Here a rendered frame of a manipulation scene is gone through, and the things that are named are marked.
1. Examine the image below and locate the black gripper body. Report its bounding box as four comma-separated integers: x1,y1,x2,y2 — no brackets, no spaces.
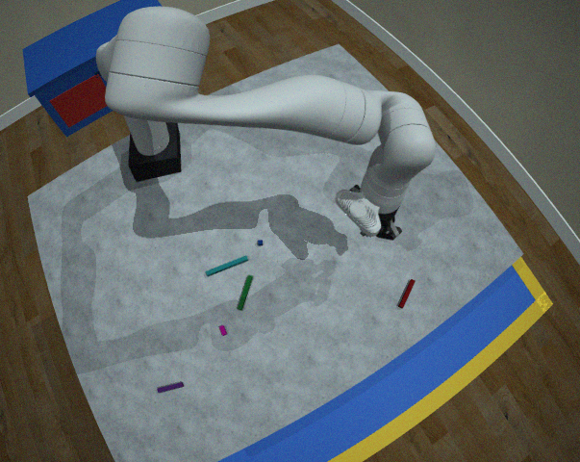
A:
378,206,400,227

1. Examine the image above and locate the dark purple rod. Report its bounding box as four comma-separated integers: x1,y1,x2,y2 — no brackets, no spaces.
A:
157,382,184,393

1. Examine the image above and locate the dark green rod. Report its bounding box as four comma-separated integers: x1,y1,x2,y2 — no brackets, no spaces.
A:
238,275,253,311

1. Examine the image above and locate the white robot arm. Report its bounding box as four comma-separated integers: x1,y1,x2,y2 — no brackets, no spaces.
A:
96,7,436,237

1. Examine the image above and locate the red rod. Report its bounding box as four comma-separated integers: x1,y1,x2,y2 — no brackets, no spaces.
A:
398,279,415,308

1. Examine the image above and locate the turquoise rod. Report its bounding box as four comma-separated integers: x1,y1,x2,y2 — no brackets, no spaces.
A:
206,255,248,276

